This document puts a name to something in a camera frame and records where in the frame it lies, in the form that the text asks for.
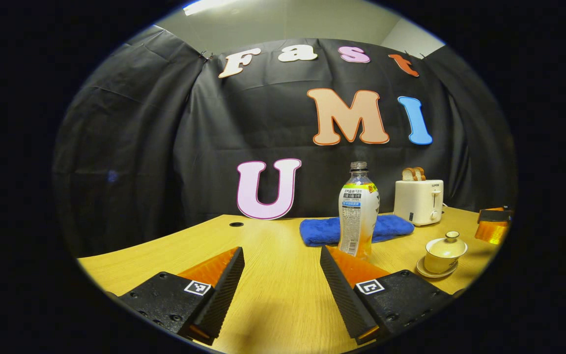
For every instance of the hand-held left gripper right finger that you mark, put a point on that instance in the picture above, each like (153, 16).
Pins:
(342, 295)

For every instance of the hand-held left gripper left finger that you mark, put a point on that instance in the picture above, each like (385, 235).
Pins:
(224, 290)

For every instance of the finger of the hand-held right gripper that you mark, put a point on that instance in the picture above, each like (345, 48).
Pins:
(492, 232)
(494, 216)

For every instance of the cream teacup lid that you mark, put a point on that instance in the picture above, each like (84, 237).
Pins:
(447, 248)

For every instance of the clear labelled water bottle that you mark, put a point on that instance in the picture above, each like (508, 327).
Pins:
(358, 216)

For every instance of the blue towel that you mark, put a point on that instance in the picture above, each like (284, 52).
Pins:
(320, 231)

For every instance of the white toaster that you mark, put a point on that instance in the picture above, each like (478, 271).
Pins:
(418, 201)

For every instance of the cream ceramic saucer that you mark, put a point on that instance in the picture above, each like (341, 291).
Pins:
(423, 270)

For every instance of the bread slice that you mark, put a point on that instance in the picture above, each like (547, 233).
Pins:
(420, 173)
(408, 174)

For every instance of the black backdrop cloth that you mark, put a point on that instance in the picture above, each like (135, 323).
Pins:
(140, 147)

